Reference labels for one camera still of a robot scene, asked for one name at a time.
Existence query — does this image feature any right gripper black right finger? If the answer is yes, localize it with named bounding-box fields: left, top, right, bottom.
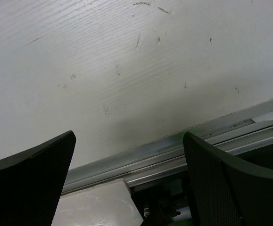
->
left=183, top=132, right=273, bottom=226

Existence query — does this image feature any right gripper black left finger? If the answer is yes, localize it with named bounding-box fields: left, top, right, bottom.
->
left=0, top=131, right=76, bottom=226

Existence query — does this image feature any aluminium table frame rail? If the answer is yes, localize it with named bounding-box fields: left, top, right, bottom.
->
left=62, top=98, right=273, bottom=194

